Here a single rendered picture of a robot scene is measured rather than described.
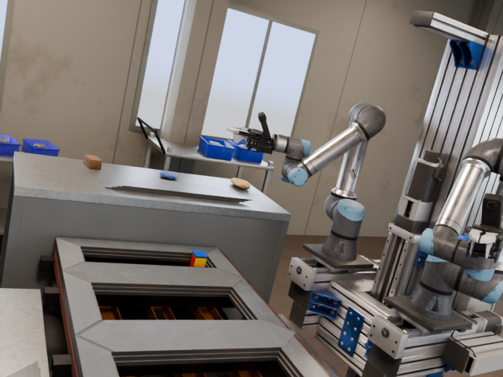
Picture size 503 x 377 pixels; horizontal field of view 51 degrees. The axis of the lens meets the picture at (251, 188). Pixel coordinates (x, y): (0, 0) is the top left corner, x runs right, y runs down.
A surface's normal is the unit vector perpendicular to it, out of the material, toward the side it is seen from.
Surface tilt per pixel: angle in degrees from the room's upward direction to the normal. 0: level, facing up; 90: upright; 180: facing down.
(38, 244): 90
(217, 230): 90
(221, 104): 90
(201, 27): 90
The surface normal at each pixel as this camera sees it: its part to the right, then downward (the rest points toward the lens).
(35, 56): 0.52, 0.31
